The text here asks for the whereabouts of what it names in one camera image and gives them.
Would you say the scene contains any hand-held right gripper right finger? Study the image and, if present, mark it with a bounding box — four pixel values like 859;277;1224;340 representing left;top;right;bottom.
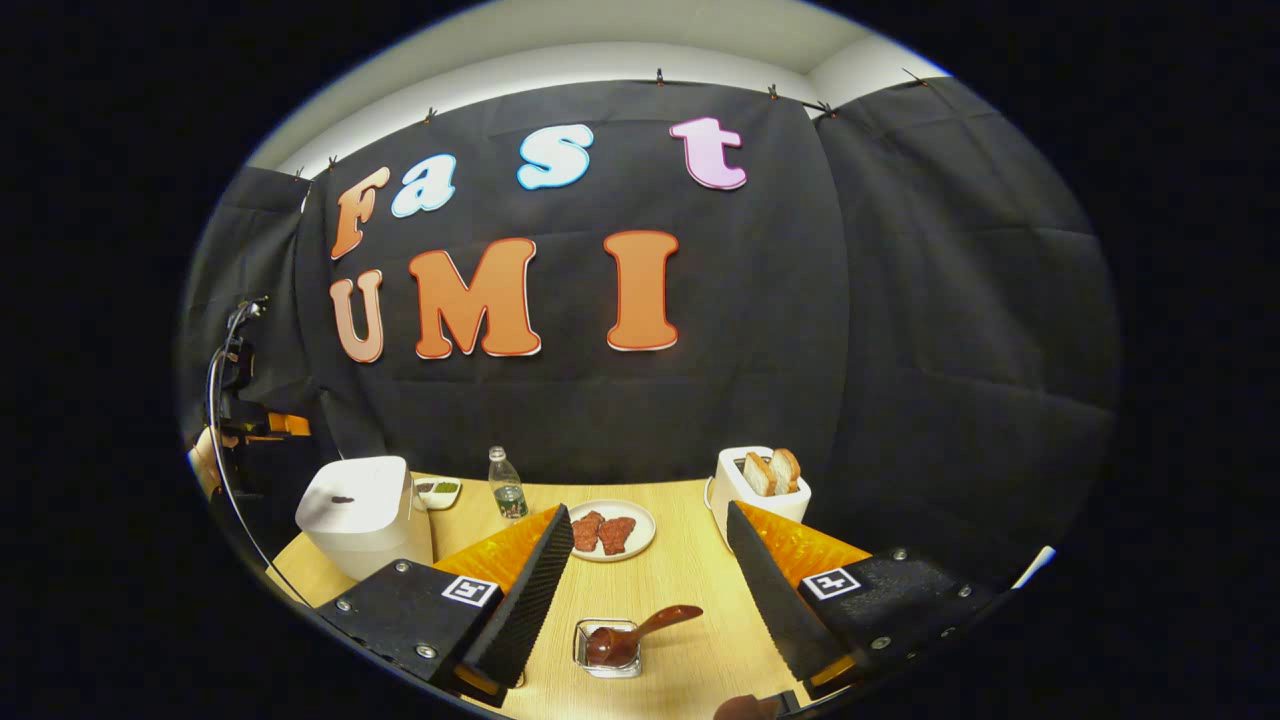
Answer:
727;500;1001;701

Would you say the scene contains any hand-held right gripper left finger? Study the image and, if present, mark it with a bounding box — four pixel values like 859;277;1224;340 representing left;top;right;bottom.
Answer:
315;503;576;709

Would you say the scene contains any metal wire chopstick holder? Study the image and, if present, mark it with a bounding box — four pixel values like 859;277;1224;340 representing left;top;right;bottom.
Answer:
573;618;643;679

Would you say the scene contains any white rice cooker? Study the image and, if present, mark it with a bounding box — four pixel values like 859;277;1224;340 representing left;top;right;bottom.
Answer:
295;455;436;582

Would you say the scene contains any brown wooden spoon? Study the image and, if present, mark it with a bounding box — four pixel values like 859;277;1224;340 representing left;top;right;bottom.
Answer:
586;604;704;668

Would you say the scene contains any dark brown rounded object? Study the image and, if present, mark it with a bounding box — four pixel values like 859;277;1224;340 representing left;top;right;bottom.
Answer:
714;692;801;720

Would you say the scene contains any white toaster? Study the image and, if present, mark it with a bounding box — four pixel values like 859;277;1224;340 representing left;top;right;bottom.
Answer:
705;446;813;546

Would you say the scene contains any clear plastic water bottle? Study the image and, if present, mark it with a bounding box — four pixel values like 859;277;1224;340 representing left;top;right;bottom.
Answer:
488;446;529;521

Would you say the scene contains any white round plate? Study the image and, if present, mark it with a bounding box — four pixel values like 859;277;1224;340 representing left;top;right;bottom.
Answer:
567;499;658;563

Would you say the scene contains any black cable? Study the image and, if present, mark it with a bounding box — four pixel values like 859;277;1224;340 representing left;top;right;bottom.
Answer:
204;300;301;603

